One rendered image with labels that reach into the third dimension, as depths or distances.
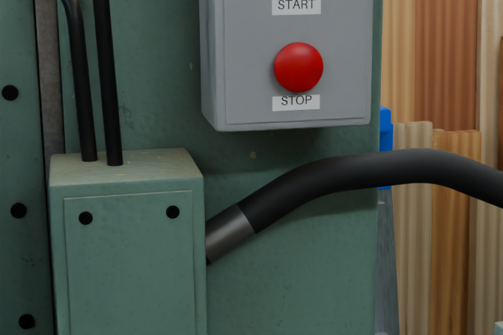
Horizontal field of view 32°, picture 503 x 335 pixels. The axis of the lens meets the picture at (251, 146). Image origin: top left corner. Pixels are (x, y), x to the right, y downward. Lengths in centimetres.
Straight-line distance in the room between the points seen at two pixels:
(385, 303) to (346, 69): 111
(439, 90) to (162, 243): 170
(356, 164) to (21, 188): 23
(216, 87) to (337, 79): 8
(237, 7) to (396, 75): 158
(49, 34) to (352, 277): 28
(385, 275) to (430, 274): 48
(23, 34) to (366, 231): 28
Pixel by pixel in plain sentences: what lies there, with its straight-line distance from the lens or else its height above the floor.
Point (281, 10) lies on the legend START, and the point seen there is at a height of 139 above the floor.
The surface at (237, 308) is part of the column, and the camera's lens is 63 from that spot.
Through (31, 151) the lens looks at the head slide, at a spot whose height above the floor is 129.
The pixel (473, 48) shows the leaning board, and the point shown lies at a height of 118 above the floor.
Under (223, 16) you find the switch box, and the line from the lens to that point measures 52.
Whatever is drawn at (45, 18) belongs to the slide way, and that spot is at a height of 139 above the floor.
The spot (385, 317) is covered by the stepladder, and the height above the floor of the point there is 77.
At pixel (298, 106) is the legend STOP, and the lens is 54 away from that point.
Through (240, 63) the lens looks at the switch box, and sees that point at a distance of 52.
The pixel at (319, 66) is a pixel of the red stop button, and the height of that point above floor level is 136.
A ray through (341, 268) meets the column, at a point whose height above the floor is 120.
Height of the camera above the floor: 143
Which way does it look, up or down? 13 degrees down
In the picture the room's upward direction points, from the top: straight up
